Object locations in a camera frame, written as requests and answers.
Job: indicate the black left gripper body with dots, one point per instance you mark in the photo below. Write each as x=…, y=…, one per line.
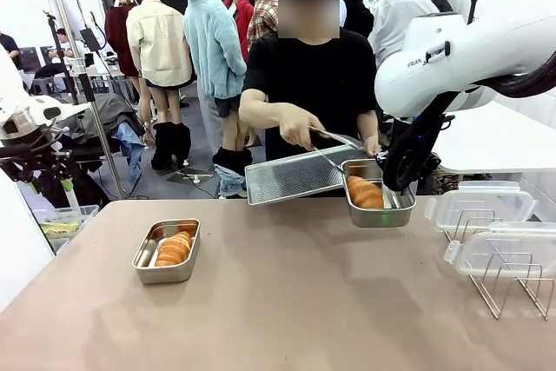
x=39, y=164

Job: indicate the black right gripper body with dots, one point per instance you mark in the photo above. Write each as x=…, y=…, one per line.
x=430, y=162

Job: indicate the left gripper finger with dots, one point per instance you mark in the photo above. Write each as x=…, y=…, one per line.
x=66, y=182
x=35, y=186

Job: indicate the stainless steel rectangular container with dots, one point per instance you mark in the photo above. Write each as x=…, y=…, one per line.
x=165, y=276
x=378, y=220

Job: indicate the golden croissant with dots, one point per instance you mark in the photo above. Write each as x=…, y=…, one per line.
x=174, y=249
x=365, y=193

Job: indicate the steel tongs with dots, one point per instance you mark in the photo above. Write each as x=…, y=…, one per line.
x=343, y=138

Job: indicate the perforated steel tray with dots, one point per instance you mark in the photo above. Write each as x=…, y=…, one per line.
x=286, y=180

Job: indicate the person's right forearm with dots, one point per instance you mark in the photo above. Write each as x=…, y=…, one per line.
x=260, y=117

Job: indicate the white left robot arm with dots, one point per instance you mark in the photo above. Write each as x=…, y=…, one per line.
x=26, y=110

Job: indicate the person's left forearm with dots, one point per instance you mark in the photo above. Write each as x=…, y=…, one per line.
x=368, y=125

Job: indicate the person's left hand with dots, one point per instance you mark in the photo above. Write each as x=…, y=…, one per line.
x=372, y=146

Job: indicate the person's right hand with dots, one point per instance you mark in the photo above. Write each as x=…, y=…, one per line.
x=304, y=132

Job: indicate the clear plastic storage bin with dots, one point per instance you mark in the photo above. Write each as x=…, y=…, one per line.
x=65, y=214

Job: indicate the shiny metal pole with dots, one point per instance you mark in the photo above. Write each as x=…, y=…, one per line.
x=103, y=136

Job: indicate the white side table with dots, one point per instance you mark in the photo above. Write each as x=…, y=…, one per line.
x=499, y=145

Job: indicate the grey and blue clothes pile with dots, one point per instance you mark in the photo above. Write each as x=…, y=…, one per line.
x=115, y=114

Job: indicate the black trousers heap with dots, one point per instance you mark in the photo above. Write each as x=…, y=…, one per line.
x=232, y=162
x=171, y=145

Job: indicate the seated person in white shirt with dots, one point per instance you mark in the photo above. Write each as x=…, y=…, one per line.
x=65, y=47

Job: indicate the standing man in dark shirt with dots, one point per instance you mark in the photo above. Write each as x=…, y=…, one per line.
x=8, y=47

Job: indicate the black stand with box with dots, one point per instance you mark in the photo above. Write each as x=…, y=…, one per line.
x=89, y=38

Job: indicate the person in black t-shirt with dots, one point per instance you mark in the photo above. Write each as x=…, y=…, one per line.
x=313, y=80

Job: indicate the mannequin in white shirt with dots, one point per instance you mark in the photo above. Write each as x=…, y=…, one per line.
x=395, y=19

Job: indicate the mannequin in dark red sweater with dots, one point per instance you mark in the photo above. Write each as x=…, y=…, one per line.
x=119, y=36

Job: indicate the black tripod stand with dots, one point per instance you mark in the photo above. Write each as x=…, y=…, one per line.
x=473, y=6

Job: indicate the blue jeans heap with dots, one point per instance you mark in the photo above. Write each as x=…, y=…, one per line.
x=232, y=184

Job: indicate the mannequin in cream jacket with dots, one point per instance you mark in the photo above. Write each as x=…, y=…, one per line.
x=156, y=41

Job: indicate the mannequin in light blue fleece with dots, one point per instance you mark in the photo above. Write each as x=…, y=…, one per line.
x=215, y=49

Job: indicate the mannequin in plaid shirt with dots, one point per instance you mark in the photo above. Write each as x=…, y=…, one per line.
x=262, y=19

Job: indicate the mannequin in red jacket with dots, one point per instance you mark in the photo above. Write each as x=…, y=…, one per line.
x=244, y=19

